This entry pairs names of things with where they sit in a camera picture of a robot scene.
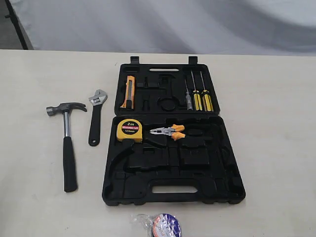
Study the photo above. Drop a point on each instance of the yellow black screwdriver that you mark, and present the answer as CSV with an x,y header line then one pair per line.
x,y
207,103
196,95

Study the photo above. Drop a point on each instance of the left yellow black screwdriver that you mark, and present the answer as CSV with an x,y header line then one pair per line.
x,y
196,95

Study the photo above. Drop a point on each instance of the electrical tape roll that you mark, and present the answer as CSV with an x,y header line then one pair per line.
x,y
159,225

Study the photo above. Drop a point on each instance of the black stand pole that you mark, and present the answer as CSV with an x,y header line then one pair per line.
x,y
15,21

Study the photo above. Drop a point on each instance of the orange utility knife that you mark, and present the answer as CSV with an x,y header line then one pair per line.
x,y
129,93

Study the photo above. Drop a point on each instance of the right yellow black screwdriver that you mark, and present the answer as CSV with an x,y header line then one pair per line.
x,y
207,103

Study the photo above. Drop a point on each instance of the adjustable wrench black handle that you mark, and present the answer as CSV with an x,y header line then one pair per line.
x,y
97,101

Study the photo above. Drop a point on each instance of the claw hammer black grip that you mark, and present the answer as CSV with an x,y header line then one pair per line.
x,y
69,162

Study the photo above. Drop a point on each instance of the black plastic tool case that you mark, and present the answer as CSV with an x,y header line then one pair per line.
x,y
200,167

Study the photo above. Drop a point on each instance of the clear voltage tester screwdriver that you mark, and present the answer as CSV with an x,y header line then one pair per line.
x,y
188,98

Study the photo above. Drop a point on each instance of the yellow tape measure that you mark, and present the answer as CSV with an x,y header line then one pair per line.
x,y
129,129

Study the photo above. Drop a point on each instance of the orange handled pliers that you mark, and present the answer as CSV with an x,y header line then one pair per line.
x,y
175,131

